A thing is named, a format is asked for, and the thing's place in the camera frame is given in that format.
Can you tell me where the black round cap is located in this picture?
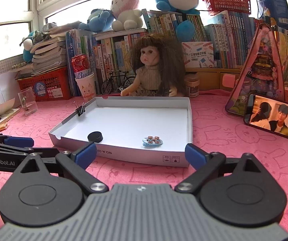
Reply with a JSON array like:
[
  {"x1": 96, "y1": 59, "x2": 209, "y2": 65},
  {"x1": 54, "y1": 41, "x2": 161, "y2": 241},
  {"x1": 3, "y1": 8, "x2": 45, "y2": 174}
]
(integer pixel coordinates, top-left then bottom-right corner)
[{"x1": 87, "y1": 131, "x2": 103, "y2": 143}]

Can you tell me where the blue bear hair clip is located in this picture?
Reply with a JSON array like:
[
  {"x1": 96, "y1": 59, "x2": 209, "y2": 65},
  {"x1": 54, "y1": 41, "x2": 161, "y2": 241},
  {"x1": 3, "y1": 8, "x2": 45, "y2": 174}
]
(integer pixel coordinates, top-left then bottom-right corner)
[{"x1": 142, "y1": 136, "x2": 163, "y2": 147}]

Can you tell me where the clear acrylic block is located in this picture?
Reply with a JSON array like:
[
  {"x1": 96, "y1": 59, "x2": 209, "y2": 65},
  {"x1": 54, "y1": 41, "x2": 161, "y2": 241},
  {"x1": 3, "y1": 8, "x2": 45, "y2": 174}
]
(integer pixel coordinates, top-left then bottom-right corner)
[{"x1": 18, "y1": 87, "x2": 38, "y2": 116}]

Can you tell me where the black binder clip on tray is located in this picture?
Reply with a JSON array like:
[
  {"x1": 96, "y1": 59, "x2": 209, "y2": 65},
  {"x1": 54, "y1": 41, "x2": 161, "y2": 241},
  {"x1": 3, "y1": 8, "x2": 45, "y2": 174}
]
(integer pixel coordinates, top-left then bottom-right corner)
[{"x1": 73, "y1": 101, "x2": 86, "y2": 116}]

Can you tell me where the white cardboard box tray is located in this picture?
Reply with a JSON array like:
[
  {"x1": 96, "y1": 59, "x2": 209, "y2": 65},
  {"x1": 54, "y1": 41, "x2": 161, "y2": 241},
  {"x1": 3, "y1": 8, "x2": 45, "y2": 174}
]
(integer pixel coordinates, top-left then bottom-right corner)
[{"x1": 49, "y1": 96, "x2": 193, "y2": 167}]

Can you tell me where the red plastic crate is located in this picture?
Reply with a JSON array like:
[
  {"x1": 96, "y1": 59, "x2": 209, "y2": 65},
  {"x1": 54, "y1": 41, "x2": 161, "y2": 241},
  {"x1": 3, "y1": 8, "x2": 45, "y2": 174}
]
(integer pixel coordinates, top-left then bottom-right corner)
[{"x1": 17, "y1": 67, "x2": 71, "y2": 102}]

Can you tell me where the white cat paper cup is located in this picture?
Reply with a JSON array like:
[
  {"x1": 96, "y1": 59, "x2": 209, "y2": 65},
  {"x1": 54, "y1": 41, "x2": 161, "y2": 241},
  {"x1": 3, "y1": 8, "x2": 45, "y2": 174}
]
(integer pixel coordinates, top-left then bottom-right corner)
[{"x1": 75, "y1": 73, "x2": 96, "y2": 101}]

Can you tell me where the small brown jar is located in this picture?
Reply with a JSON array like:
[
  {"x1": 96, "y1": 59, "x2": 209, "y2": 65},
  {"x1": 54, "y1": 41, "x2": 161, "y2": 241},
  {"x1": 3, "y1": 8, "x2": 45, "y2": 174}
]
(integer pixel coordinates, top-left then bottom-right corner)
[{"x1": 184, "y1": 74, "x2": 200, "y2": 98}]

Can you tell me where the blue white plush left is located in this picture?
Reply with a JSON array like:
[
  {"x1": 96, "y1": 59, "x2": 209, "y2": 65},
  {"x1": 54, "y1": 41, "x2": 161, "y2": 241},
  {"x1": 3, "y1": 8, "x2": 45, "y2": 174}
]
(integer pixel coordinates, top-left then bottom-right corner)
[{"x1": 19, "y1": 31, "x2": 43, "y2": 63}]

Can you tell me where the stack of grey books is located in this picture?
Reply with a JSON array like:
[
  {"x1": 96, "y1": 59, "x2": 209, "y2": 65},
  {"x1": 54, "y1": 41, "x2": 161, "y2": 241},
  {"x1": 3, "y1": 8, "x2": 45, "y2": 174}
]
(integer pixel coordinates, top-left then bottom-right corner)
[{"x1": 30, "y1": 21, "x2": 80, "y2": 75}]

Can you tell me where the black miniature bicycle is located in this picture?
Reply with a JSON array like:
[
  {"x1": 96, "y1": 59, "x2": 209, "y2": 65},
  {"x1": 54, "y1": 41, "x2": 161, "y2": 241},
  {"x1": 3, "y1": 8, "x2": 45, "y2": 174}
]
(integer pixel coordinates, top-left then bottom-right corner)
[{"x1": 101, "y1": 70, "x2": 135, "y2": 95}]

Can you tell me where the smartphone playing video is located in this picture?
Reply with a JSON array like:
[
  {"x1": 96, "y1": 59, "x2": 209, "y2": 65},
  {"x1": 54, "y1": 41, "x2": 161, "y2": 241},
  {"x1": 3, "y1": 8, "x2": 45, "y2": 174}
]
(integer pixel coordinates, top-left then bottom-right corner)
[{"x1": 243, "y1": 94, "x2": 288, "y2": 138}]

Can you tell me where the red beer can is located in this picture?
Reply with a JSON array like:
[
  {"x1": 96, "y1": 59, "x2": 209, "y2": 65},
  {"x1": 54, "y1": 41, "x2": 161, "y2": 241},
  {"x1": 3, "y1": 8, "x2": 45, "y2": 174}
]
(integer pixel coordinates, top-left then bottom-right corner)
[{"x1": 71, "y1": 54, "x2": 92, "y2": 80}]

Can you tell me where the pink triangular toy house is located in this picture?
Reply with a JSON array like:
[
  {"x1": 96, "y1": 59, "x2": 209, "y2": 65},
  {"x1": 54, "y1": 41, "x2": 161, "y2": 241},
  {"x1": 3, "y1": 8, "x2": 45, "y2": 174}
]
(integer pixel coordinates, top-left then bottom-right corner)
[{"x1": 225, "y1": 23, "x2": 285, "y2": 116}]

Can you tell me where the label printer box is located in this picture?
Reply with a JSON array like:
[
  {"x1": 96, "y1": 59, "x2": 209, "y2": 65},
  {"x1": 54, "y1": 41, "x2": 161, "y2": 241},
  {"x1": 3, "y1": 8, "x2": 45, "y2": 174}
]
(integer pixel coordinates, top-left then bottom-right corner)
[{"x1": 181, "y1": 41, "x2": 214, "y2": 68}]

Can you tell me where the brown haired doll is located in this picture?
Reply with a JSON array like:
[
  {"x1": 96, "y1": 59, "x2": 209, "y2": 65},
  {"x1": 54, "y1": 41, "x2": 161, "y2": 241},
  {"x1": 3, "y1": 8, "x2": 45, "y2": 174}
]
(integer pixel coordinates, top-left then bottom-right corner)
[{"x1": 120, "y1": 34, "x2": 186, "y2": 97}]

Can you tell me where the blue bear plush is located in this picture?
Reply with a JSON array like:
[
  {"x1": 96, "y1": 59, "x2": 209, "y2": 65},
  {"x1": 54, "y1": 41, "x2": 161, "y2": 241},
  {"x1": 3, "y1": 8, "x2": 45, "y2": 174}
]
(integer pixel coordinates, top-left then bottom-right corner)
[{"x1": 78, "y1": 9, "x2": 115, "y2": 33}]

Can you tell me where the red basket on books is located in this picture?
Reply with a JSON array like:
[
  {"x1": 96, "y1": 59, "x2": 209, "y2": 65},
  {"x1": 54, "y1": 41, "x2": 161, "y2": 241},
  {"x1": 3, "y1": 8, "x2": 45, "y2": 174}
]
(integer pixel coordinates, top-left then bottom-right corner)
[{"x1": 203, "y1": 0, "x2": 251, "y2": 15}]

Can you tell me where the pink white bunny plush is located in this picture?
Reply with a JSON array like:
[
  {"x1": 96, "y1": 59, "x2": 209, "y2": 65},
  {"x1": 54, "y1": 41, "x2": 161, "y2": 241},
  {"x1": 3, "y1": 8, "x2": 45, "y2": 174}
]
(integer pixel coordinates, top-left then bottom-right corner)
[{"x1": 111, "y1": 0, "x2": 143, "y2": 32}]

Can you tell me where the blue paper bag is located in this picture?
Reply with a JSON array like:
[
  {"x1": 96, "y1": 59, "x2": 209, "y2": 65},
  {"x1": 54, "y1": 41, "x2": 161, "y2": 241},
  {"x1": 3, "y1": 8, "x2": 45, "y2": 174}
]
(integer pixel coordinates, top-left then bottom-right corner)
[{"x1": 256, "y1": 0, "x2": 288, "y2": 30}]

